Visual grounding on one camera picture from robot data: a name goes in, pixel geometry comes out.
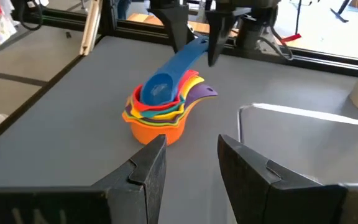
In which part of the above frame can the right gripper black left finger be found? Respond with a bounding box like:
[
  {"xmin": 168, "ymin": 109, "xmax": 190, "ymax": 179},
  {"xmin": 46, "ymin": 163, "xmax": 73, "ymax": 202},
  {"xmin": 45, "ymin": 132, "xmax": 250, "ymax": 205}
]
[{"xmin": 0, "ymin": 134, "xmax": 168, "ymax": 224}]

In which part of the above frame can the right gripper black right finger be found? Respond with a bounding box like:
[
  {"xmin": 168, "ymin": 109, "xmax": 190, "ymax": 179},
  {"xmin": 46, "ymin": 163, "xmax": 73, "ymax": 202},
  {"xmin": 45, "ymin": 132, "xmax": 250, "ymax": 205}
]
[{"xmin": 217, "ymin": 134, "xmax": 358, "ymax": 224}]

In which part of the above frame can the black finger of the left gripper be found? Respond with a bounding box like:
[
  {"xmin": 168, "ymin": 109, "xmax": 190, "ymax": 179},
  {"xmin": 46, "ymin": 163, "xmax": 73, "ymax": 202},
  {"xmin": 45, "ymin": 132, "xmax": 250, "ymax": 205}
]
[
  {"xmin": 205, "ymin": 7, "xmax": 252, "ymax": 68},
  {"xmin": 147, "ymin": 4, "xmax": 191, "ymax": 54}
]

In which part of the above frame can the red plastic measuring cup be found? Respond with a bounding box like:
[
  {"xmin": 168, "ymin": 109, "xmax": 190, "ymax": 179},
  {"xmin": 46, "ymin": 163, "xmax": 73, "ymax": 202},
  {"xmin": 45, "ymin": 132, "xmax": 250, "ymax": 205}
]
[{"xmin": 132, "ymin": 69, "xmax": 200, "ymax": 112}]

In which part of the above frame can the yellow plastic measuring cup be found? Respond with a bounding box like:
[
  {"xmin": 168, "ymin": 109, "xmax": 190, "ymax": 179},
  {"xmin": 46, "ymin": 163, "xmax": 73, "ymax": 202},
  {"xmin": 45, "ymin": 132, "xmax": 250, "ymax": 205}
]
[{"xmin": 130, "ymin": 75, "xmax": 205, "ymax": 121}]

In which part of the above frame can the blue plastic measuring cup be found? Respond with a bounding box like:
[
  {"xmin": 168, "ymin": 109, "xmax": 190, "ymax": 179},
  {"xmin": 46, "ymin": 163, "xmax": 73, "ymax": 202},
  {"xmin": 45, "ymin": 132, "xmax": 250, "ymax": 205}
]
[{"xmin": 139, "ymin": 35, "xmax": 211, "ymax": 106}]

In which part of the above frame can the purple plastic measuring cup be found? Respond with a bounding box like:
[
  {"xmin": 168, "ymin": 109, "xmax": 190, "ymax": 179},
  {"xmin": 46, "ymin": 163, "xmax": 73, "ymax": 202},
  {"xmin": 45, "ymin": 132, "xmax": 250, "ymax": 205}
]
[{"xmin": 124, "ymin": 83, "xmax": 219, "ymax": 124}]

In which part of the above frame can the green plastic measuring cup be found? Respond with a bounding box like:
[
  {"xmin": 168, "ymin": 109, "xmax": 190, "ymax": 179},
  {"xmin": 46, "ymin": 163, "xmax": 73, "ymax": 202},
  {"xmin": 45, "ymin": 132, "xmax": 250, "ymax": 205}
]
[{"xmin": 122, "ymin": 107, "xmax": 188, "ymax": 128}]

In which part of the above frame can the clear plastic basket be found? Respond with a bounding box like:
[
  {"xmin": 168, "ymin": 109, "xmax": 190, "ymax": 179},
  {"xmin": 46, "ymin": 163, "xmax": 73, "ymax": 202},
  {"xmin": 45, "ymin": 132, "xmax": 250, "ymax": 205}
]
[{"xmin": 236, "ymin": 102, "xmax": 358, "ymax": 187}]

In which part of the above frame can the orange plastic measuring cup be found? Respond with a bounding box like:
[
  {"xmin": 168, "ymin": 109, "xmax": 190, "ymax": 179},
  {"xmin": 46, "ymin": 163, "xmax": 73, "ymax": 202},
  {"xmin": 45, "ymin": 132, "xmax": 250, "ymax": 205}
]
[{"xmin": 121, "ymin": 95, "xmax": 219, "ymax": 146}]

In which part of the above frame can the wooden table side board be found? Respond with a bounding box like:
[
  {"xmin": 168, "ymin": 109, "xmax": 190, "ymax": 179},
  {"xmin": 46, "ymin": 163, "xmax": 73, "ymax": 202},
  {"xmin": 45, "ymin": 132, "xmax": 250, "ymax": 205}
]
[{"xmin": 126, "ymin": 12, "xmax": 211, "ymax": 34}]

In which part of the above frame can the person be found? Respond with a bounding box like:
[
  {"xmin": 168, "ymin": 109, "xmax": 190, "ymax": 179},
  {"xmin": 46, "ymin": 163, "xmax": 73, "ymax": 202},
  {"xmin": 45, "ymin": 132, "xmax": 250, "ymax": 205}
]
[{"xmin": 116, "ymin": 0, "xmax": 133, "ymax": 20}]

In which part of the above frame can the pale wooden slat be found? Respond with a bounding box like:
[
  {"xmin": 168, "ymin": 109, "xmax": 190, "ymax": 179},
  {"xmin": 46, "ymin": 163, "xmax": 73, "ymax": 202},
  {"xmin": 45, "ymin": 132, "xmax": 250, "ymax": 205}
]
[{"xmin": 79, "ymin": 0, "xmax": 104, "ymax": 56}]

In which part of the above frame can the black tripod leg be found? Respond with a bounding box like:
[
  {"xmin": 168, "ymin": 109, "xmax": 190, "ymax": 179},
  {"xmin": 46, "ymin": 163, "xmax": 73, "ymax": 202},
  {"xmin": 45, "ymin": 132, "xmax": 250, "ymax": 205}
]
[{"xmin": 329, "ymin": 0, "xmax": 352, "ymax": 23}]

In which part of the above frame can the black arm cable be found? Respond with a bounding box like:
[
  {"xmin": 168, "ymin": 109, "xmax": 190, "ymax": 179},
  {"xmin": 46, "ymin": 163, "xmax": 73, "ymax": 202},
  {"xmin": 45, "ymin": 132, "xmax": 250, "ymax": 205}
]
[{"xmin": 256, "ymin": 26, "xmax": 295, "ymax": 62}]

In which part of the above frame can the red cable tag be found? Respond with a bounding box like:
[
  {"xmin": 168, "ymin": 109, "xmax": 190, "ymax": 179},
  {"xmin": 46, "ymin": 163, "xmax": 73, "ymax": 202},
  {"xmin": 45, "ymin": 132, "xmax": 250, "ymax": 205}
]
[{"xmin": 280, "ymin": 33, "xmax": 303, "ymax": 44}]

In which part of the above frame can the black looped cable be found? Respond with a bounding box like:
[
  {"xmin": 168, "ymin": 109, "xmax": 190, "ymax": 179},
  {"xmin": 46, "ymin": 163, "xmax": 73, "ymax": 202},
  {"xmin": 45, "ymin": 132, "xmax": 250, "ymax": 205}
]
[{"xmin": 11, "ymin": 0, "xmax": 45, "ymax": 32}]

